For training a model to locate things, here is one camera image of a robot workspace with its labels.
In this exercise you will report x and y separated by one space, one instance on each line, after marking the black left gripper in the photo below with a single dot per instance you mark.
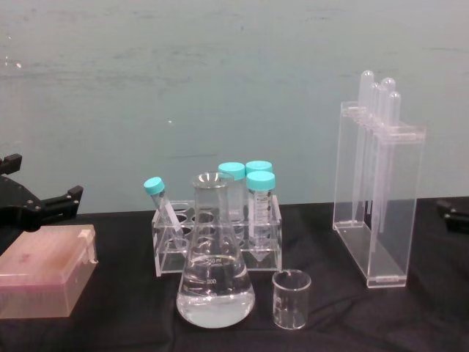
16 205

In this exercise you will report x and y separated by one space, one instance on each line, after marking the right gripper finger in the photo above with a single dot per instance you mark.
456 220

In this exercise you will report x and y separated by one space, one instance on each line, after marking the clear acrylic pipette stand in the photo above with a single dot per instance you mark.
395 205

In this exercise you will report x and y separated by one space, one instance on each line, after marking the pink pipette tip box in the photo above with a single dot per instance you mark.
40 267

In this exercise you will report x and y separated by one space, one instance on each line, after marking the tilted tube with teal cap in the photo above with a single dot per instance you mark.
155 187

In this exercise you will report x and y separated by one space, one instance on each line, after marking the clear plastic transfer pipette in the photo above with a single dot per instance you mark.
394 110
386 95

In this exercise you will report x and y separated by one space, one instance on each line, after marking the black table cloth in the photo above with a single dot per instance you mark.
329 322

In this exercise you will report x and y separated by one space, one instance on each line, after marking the clear acrylic tube rack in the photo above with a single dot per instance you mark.
273 234

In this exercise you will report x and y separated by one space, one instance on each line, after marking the small clear glass beaker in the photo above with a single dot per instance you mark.
291 304

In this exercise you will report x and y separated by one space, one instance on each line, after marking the clear tube with teal cap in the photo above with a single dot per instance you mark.
259 165
232 171

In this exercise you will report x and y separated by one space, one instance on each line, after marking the graduated tube with teal cap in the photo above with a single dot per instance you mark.
260 205

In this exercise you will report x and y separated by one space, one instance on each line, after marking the glass conical flask with liquid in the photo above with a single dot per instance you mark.
215 293

